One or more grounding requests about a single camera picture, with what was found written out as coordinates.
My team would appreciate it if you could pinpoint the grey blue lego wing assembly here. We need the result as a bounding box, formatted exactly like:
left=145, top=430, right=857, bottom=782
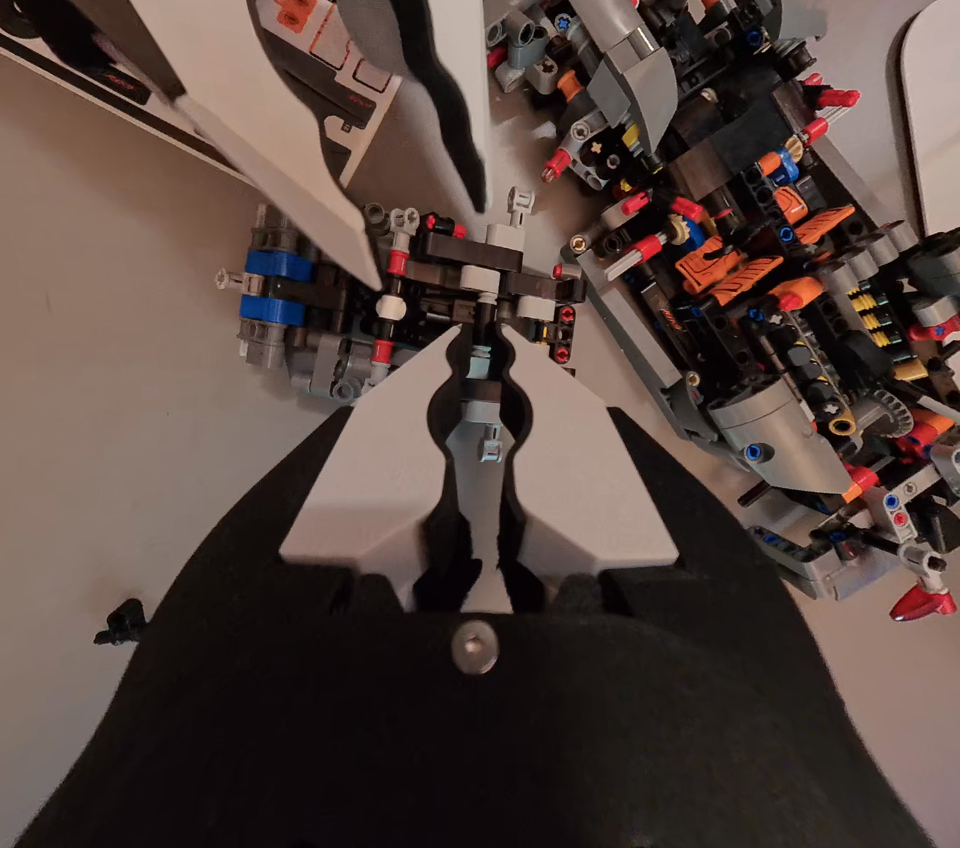
left=216, top=203, right=421, bottom=404

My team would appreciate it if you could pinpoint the lego sticker sheet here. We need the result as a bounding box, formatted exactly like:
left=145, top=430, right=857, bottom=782
left=0, top=0, right=501, bottom=186

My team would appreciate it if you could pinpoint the black lego connector piece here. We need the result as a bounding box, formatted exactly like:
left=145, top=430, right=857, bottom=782
left=93, top=598, right=148, bottom=646

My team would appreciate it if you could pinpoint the black lego beam assembly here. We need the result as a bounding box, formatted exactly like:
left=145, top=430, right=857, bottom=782
left=416, top=187, right=588, bottom=467

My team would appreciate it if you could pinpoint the white book stand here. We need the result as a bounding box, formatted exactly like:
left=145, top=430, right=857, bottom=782
left=898, top=0, right=960, bottom=239

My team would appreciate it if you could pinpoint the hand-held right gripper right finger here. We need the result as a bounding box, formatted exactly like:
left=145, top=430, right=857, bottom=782
left=491, top=325, right=681, bottom=613

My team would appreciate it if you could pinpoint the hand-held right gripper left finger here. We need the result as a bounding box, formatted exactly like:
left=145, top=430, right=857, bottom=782
left=279, top=325, right=483, bottom=613

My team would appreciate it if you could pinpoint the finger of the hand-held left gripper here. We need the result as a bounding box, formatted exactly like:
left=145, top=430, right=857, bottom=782
left=281, top=0, right=494, bottom=213
left=60, top=0, right=385, bottom=290

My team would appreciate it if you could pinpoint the large lego car chassis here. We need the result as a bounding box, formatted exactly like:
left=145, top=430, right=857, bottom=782
left=483, top=0, right=960, bottom=623

